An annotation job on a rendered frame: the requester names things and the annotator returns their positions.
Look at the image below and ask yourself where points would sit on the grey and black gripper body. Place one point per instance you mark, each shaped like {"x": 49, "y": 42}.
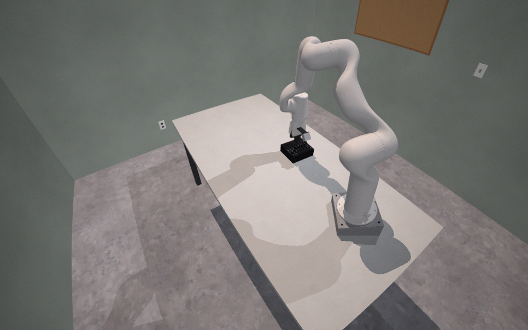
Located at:
{"x": 294, "y": 125}

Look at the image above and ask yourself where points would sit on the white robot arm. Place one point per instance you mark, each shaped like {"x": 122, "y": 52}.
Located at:
{"x": 360, "y": 153}

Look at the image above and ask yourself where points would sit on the black lighting desk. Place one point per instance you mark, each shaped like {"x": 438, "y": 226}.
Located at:
{"x": 296, "y": 152}

